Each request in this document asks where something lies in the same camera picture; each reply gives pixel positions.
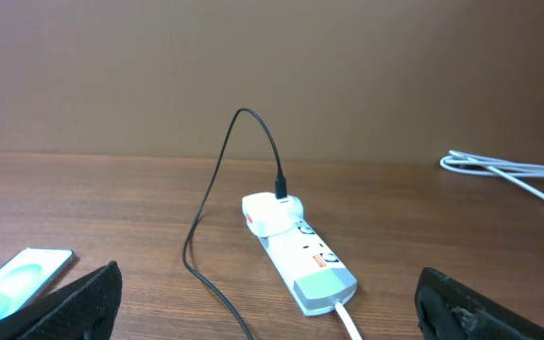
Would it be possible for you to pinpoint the black USB charging cable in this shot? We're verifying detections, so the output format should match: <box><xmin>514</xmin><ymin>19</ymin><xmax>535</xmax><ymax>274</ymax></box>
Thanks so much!
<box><xmin>181</xmin><ymin>107</ymin><xmax>288</xmax><ymax>340</ymax></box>

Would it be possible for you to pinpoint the white power strip cord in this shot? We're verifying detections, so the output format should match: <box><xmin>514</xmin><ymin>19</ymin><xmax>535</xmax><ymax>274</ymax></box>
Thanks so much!
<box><xmin>332</xmin><ymin>149</ymin><xmax>544</xmax><ymax>340</ymax></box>

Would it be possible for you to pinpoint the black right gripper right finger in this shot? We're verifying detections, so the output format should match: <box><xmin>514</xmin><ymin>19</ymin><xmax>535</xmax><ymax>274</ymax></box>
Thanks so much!
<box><xmin>415</xmin><ymin>267</ymin><xmax>544</xmax><ymax>340</ymax></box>

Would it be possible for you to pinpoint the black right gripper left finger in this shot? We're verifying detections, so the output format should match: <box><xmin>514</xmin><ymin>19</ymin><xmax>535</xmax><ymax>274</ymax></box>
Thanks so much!
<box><xmin>0</xmin><ymin>261</ymin><xmax>123</xmax><ymax>340</ymax></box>

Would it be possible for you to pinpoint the white grey power strip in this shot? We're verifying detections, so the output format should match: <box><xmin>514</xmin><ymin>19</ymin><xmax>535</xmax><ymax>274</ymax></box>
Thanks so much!
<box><xmin>259</xmin><ymin>220</ymin><xmax>357</xmax><ymax>316</ymax></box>

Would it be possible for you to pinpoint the blue screen Galaxy smartphone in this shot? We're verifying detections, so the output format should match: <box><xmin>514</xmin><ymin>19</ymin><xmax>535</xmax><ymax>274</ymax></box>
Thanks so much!
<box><xmin>0</xmin><ymin>247</ymin><xmax>75</xmax><ymax>320</ymax></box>

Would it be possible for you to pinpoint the white USB charger plug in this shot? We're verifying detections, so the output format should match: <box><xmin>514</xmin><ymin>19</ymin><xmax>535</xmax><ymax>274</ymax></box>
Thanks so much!
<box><xmin>242</xmin><ymin>192</ymin><xmax>304</xmax><ymax>238</ymax></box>

